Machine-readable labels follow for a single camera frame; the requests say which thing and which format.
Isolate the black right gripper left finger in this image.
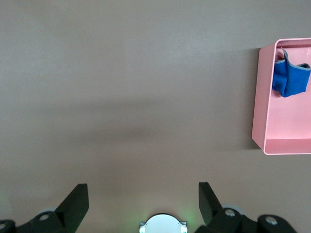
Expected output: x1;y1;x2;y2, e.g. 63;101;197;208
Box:
16;183;89;233

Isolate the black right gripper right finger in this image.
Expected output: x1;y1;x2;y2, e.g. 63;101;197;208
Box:
195;182;259;233

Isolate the blue cloth with grey trim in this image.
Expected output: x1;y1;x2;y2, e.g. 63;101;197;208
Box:
271;48;311;98

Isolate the pink plastic bin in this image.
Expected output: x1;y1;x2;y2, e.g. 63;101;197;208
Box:
251;38;311;156

